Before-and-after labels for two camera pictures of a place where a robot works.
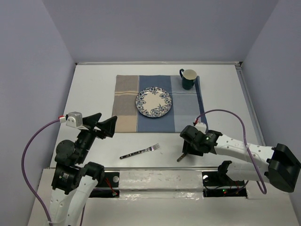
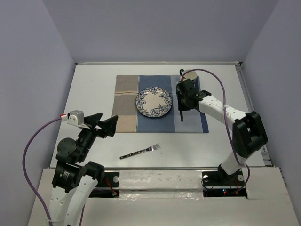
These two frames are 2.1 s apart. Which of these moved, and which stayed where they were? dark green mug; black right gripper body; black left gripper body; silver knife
Moved: silver knife; black right gripper body
Stayed: dark green mug; black left gripper body
